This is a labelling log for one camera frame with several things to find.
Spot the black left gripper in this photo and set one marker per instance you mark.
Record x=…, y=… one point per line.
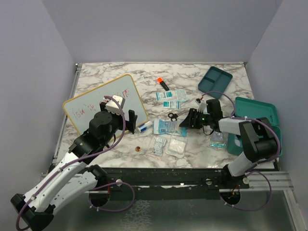
x=130, y=124

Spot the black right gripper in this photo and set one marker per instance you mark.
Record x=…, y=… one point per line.
x=190, y=121

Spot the white gauze packet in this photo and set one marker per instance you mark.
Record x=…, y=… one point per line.
x=176, y=146

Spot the large blue bandage packet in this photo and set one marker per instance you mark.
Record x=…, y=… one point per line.
x=161, y=127

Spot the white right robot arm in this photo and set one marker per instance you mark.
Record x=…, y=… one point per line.
x=259, y=142

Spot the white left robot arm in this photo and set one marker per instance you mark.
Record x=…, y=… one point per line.
x=73, y=175

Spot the teal medicine box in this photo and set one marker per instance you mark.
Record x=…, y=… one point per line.
x=252, y=109

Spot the white blue tube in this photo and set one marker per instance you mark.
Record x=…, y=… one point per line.
x=143, y=127

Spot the teal wipe packet lower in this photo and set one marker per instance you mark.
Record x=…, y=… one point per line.
x=171, y=104

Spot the teal wipe packet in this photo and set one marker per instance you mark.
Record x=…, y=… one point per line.
x=165, y=95
x=171, y=104

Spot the white dressing packet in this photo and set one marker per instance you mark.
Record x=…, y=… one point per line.
x=181, y=95

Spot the clear packet teal strip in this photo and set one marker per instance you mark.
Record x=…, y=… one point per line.
x=217, y=140

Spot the teal wipe packet upper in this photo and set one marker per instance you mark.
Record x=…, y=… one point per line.
x=165, y=95

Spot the clear bag of plasters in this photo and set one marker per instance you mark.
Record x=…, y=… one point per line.
x=156, y=146

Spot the orange black highlighter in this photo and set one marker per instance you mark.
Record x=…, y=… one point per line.
x=163, y=84

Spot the blue divided tray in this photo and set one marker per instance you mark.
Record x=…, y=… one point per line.
x=215, y=79

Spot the yellow framed whiteboard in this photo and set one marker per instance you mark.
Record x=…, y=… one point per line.
x=81, y=109

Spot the black handled scissors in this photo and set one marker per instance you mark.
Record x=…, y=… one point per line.
x=183, y=115

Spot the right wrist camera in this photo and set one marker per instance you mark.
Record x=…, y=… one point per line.
x=202, y=106

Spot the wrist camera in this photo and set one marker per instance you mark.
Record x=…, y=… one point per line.
x=202, y=106
x=114, y=104

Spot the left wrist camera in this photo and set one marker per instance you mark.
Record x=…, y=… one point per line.
x=114, y=104

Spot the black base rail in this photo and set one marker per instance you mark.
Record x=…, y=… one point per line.
x=123, y=184

